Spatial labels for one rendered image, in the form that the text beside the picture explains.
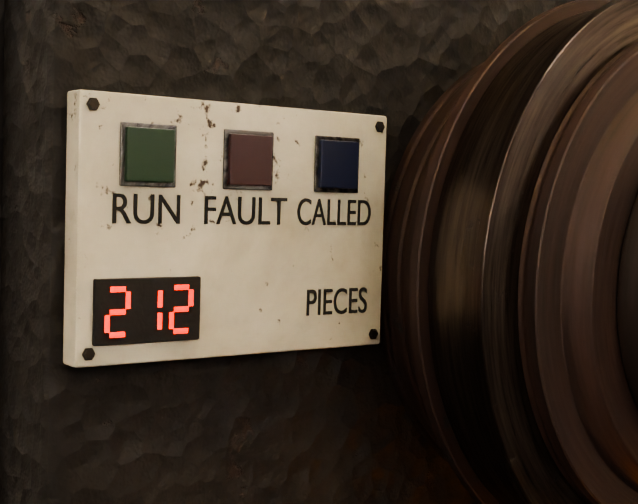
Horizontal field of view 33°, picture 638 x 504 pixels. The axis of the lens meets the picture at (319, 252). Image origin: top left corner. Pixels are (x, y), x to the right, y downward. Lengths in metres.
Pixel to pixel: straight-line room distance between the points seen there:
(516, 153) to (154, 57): 0.26
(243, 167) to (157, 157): 0.07
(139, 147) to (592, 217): 0.31
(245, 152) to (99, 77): 0.11
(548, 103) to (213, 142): 0.24
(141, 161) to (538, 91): 0.28
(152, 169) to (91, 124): 0.05
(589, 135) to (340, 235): 0.20
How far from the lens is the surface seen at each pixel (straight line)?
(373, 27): 0.89
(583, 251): 0.78
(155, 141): 0.74
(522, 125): 0.77
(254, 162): 0.78
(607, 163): 0.80
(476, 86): 0.83
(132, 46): 0.76
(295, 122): 0.81
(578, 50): 0.82
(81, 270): 0.72
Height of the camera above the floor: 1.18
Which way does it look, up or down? 3 degrees down
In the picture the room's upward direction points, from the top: 2 degrees clockwise
